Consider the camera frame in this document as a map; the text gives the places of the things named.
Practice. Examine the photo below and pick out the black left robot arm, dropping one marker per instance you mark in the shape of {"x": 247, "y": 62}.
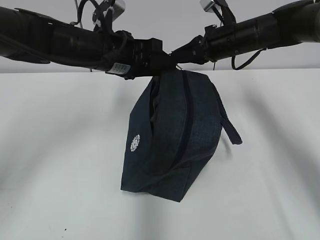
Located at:
{"x": 35, "y": 38}

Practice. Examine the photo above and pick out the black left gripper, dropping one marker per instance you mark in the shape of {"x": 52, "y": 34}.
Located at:
{"x": 131, "y": 58}

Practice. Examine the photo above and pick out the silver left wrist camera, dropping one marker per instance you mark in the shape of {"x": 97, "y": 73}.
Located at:
{"x": 117, "y": 7}

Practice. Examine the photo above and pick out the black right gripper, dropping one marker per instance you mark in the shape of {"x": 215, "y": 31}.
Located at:
{"x": 199, "y": 50}

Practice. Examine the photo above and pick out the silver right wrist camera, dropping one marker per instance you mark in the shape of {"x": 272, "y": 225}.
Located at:
{"x": 221, "y": 9}

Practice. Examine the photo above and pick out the dark blue lunch bag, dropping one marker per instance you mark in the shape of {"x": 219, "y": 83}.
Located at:
{"x": 173, "y": 131}

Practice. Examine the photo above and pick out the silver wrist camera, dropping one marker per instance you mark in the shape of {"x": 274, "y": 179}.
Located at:
{"x": 221, "y": 9}
{"x": 117, "y": 7}

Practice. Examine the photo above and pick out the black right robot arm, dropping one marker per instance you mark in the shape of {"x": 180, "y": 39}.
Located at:
{"x": 291, "y": 24}

